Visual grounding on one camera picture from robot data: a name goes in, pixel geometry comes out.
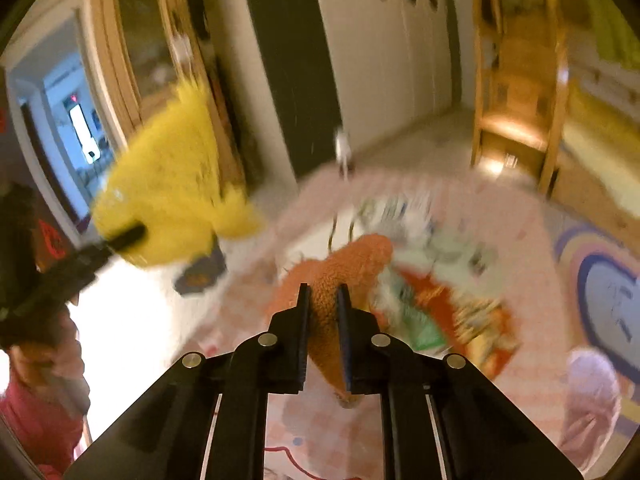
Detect orange plush toy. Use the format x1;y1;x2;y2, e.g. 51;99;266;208
265;234;396;408

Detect dark grey wrapper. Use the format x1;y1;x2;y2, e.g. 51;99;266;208
174;245;228;297

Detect white wardrobe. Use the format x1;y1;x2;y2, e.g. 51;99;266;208
305;0;463;161

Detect wooden bunk stairs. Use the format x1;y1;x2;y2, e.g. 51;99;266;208
470;0;571;196

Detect green clothing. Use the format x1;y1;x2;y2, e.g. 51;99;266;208
582;0;640;63

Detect green white medicine box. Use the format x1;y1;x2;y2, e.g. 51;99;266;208
372;270;453;356

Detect heart pattern rug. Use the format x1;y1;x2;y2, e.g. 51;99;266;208
550;210;640;361

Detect pale printed paper wrapper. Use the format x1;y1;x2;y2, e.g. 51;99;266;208
357;197;501;281

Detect red yellow snack packet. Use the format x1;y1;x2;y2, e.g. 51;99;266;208
395;265;521;381

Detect yellow plush toy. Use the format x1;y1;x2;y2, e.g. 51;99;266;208
92;82;263;268

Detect wooden bunk bed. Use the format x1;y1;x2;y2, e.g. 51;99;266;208
550;0;640;256

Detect wooden cabinet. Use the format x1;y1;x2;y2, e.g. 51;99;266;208
85;0;246;191

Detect pink checked tablecloth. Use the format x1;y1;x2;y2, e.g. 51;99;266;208
185;167;568;480

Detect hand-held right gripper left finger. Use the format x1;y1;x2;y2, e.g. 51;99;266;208
65;282;313;480

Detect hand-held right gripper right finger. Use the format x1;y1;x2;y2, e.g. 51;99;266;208
336;284;583;480

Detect white spray bottle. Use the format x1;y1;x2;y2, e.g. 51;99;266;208
334;127;357;181

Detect person's left forearm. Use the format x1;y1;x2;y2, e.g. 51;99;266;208
0;305;93;478

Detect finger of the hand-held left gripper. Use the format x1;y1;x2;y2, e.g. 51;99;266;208
62;224;148;286

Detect white paper note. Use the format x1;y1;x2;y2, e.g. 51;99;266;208
170;32;193;61

